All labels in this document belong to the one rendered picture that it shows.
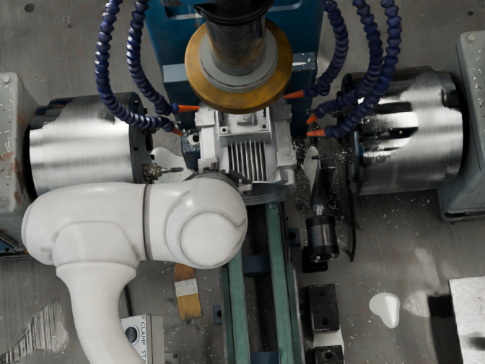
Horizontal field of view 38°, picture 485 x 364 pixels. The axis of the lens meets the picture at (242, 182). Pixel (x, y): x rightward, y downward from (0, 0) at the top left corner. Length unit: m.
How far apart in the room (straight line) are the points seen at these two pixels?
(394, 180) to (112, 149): 0.54
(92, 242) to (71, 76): 0.98
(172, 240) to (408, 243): 0.88
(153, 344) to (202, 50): 0.54
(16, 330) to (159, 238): 0.83
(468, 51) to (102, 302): 0.86
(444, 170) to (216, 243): 0.65
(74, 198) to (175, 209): 0.13
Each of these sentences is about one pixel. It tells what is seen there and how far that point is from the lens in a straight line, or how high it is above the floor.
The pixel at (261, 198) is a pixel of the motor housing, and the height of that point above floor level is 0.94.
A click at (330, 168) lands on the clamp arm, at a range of 1.19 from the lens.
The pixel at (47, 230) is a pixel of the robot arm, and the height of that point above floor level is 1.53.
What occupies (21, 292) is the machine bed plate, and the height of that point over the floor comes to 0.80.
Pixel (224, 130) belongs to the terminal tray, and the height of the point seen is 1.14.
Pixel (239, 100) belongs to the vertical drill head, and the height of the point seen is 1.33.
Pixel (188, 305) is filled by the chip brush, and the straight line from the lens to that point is 1.59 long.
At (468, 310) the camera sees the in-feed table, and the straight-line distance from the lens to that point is 1.52.
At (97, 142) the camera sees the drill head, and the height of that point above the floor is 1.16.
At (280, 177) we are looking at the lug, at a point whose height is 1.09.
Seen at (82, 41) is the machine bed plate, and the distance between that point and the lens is 1.86.
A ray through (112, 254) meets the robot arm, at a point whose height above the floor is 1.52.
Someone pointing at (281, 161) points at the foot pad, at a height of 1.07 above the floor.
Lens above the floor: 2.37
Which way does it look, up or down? 72 degrees down
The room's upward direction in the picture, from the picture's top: 6 degrees counter-clockwise
